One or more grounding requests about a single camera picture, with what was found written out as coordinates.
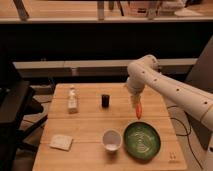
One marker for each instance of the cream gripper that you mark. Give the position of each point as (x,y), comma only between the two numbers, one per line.
(136,101)

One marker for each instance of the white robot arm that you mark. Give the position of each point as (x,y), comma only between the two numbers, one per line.
(196,102)

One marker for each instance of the small black eraser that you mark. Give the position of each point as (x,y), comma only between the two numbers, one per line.
(105,100)

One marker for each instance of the orange carrot toy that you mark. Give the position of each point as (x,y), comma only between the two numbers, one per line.
(138,110)

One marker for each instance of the green bowl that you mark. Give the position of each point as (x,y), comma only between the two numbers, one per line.
(141,141)

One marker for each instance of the white cup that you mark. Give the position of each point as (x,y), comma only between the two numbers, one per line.
(111,141)

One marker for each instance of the small clear bottle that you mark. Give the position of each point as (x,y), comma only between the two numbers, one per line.
(72,101)

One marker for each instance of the black chair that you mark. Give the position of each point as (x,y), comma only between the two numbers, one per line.
(16,101)

